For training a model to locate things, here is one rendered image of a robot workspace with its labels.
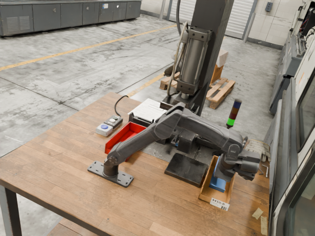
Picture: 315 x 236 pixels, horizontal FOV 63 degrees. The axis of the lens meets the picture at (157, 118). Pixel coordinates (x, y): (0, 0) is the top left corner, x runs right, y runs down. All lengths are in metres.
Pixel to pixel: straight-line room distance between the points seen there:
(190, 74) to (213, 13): 0.28
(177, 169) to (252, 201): 0.36
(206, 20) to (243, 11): 9.18
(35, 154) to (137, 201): 0.51
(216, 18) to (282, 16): 9.15
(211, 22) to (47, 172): 0.96
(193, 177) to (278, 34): 9.41
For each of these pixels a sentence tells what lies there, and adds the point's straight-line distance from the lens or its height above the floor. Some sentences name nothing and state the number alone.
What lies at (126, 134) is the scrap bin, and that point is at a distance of 1.43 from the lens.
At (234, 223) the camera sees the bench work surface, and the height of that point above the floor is 0.90.
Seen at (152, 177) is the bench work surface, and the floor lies 0.90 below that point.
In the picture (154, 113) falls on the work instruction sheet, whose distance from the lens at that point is 1.69.
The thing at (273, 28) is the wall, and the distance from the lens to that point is 10.39.
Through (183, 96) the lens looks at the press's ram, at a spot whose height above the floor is 1.19.
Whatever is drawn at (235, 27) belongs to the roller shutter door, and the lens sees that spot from 10.48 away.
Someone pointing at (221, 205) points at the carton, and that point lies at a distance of 1.16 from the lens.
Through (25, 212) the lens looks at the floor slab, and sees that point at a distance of 2.26.
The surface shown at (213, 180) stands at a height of 0.91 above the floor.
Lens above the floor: 1.70
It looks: 29 degrees down
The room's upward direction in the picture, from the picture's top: 11 degrees clockwise
